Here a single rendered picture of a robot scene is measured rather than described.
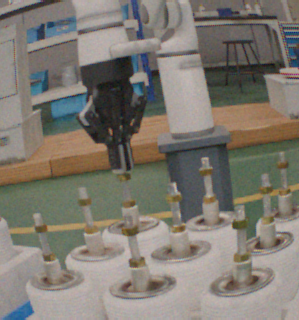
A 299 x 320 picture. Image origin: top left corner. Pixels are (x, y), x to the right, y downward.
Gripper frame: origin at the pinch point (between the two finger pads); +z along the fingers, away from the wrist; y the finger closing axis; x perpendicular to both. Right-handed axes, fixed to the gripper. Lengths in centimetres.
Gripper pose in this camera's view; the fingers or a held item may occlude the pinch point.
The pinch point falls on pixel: (120, 157)
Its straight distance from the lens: 90.9
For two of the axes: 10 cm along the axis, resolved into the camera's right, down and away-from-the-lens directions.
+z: 1.7, 9.7, 1.8
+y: -6.1, 2.5, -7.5
